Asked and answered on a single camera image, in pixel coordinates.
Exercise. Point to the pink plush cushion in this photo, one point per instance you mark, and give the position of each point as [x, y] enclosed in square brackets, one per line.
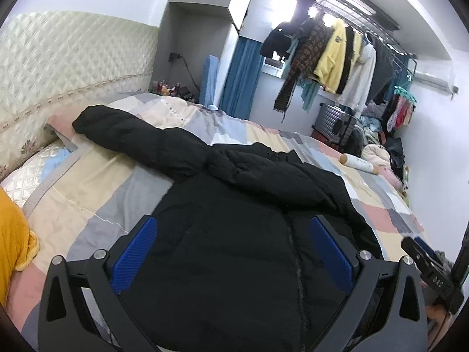
[392, 179]

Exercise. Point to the person's right hand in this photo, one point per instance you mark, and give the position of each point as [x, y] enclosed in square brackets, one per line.
[438, 317]

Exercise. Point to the silver suitcase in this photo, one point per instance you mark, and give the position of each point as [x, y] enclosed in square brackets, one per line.
[331, 124]

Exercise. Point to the black puffer jacket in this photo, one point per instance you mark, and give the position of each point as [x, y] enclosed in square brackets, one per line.
[238, 227]

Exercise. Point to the cream fleece bundle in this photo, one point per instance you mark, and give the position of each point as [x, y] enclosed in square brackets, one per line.
[375, 156]

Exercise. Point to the yellow fleece hoodie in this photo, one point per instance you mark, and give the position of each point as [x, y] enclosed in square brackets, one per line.
[329, 62]

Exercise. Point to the green clip hanger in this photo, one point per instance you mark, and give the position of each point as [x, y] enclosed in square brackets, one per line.
[406, 93]

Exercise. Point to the pile of clothes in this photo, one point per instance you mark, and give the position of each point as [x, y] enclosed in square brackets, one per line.
[370, 128]

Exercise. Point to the hanging black garment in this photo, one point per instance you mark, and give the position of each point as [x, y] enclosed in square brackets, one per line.
[350, 58]

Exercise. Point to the dark grey coat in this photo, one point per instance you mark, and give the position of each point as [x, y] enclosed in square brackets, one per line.
[383, 69]

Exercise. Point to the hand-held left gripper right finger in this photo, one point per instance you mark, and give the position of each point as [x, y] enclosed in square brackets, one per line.
[331, 253]

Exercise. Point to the teal hanging garment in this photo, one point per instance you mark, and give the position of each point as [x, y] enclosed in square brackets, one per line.
[309, 93]

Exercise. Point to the white air conditioner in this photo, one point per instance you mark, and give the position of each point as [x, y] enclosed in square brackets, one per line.
[436, 80]

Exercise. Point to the cream satin pillow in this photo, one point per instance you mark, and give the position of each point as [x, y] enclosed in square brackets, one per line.
[24, 178]

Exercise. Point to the hanging small laundry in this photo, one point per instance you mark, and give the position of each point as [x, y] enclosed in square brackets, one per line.
[399, 115]

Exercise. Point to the brown plaid scarf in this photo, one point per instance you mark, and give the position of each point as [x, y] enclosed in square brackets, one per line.
[293, 77]

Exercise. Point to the hanging black jacket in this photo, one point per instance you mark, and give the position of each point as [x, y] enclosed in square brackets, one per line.
[280, 38]

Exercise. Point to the yellow cloth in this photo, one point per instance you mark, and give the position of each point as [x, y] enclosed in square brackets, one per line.
[13, 242]

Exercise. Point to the cream bolster pillow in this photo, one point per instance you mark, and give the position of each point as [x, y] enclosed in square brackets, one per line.
[359, 163]

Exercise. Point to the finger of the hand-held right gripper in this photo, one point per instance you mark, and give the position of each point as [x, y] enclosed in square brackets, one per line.
[410, 247]
[425, 247]

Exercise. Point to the cluster of cosmetic bottles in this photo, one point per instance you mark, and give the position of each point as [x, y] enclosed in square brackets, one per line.
[170, 88]

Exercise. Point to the white hoodie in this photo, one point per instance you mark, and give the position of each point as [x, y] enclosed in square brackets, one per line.
[361, 80]

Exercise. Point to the pink pillow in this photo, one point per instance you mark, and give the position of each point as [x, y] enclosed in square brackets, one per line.
[60, 126]

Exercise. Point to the grey wardrobe cabinet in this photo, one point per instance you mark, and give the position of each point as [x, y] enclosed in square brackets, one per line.
[205, 18]

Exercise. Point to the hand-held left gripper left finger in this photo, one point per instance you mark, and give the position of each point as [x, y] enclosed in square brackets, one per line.
[135, 253]

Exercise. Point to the blue curtain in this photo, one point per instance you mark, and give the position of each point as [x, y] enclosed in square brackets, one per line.
[240, 80]

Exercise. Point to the metal ceiling clothes rack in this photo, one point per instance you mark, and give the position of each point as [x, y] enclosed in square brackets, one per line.
[351, 3]

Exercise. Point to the cream quilted headboard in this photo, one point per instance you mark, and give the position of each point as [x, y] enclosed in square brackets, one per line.
[73, 62]

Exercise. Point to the patchwork quilt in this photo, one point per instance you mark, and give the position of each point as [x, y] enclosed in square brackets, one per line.
[110, 176]

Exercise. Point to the black wall plug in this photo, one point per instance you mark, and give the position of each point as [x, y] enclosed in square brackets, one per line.
[174, 57]

